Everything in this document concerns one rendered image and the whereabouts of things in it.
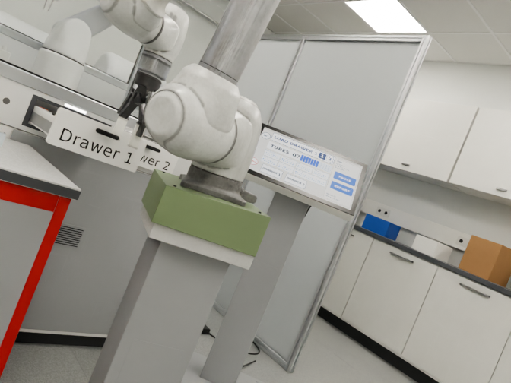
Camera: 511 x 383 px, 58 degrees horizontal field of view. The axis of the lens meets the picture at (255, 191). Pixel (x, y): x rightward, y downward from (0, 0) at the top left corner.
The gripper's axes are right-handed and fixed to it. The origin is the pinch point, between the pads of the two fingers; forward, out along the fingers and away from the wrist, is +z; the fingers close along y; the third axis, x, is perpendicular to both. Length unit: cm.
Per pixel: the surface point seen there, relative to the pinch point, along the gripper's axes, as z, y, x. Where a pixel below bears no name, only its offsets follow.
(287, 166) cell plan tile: -14, 14, -78
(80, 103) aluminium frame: -4.9, 42.5, 2.0
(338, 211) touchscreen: -4, -9, -93
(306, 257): 28, 50, -155
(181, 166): 3, 43, -47
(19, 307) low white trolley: 48, -16, 16
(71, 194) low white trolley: 16.9, -17.4, 15.0
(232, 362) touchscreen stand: 75, 9, -88
